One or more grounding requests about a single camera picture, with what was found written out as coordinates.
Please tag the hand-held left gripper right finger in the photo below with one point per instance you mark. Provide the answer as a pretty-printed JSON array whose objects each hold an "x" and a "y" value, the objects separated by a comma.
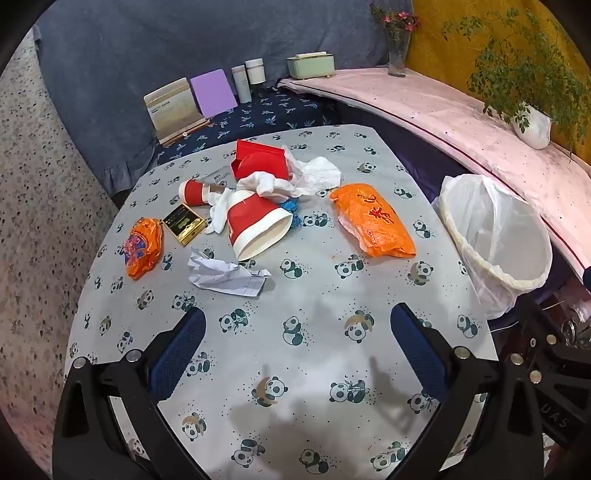
[{"x": 418, "y": 353}]

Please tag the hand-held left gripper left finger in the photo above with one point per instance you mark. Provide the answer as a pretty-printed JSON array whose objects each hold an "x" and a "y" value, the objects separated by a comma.
[{"x": 180, "y": 353}]

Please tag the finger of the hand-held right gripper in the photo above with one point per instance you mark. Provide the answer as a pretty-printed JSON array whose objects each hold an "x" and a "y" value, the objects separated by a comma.
[{"x": 545, "y": 323}]

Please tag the white paper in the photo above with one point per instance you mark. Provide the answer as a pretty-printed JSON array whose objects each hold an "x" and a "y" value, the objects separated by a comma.
[{"x": 226, "y": 277}]

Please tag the bin with white liner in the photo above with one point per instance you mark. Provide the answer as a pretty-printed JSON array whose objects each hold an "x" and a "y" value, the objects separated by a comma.
[{"x": 498, "y": 230}]

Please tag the small orange snack packet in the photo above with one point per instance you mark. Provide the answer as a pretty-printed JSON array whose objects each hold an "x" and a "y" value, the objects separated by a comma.
[{"x": 144, "y": 247}]

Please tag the black gold cigarette box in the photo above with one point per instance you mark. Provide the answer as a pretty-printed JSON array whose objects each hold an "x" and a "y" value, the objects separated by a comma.
[{"x": 183, "y": 228}]

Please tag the large orange snack packet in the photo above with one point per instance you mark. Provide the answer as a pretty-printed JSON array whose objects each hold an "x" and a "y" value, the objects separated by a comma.
[{"x": 374, "y": 221}]

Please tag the large red white paper cup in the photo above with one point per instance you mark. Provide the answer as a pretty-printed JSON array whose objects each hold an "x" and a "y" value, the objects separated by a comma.
[{"x": 251, "y": 221}]

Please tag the blue wrapper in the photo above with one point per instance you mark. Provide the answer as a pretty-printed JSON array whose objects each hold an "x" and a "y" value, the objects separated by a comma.
[{"x": 292, "y": 214}]

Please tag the white cloth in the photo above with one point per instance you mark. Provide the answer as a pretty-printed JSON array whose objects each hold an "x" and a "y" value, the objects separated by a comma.
[{"x": 268, "y": 182}]

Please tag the panda print tablecloth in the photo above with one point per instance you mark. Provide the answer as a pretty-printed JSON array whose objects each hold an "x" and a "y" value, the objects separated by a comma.
[{"x": 300, "y": 332}]

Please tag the small red white paper cup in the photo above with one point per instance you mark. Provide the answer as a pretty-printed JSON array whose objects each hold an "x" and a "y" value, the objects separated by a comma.
[{"x": 194, "y": 191}]

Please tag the floral print cloth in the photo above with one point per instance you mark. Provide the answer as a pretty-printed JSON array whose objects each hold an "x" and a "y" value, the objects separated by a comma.
[{"x": 46, "y": 207}]

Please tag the green plant in white pot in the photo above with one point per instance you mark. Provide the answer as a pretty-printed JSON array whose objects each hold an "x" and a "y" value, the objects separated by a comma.
[{"x": 535, "y": 125}]

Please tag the red cardboard carton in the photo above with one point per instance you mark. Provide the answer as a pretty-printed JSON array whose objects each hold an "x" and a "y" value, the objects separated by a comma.
[{"x": 256, "y": 159}]

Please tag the pink cloth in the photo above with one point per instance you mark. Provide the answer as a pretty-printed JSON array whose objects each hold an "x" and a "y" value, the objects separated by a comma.
[{"x": 438, "y": 110}]

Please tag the open beige book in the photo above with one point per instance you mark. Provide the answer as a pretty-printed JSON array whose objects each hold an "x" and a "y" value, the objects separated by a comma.
[{"x": 173, "y": 110}]

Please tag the navy leaf print cloth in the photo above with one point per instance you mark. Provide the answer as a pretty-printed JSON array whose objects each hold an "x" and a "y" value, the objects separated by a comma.
[{"x": 263, "y": 115}]

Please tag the purple notebook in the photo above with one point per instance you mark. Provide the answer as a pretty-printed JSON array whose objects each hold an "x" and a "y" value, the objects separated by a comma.
[{"x": 214, "y": 92}]

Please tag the tall white bottle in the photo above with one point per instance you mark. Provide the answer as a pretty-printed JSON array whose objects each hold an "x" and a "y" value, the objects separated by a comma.
[{"x": 241, "y": 85}]

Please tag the white jar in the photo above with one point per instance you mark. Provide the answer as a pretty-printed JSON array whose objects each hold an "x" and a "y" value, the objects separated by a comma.
[{"x": 255, "y": 71}]

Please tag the glass vase with pink flowers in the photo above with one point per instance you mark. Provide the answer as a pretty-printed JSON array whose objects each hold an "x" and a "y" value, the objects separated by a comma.
[{"x": 397, "y": 60}]

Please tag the green tissue box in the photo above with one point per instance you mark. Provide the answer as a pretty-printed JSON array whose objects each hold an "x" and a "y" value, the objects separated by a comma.
[{"x": 311, "y": 65}]

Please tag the blue grey cloth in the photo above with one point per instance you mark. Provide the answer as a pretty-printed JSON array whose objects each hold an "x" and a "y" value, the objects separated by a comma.
[{"x": 138, "y": 46}]

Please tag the yellow cloth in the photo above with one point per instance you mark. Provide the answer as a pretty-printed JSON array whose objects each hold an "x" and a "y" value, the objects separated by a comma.
[{"x": 427, "y": 27}]

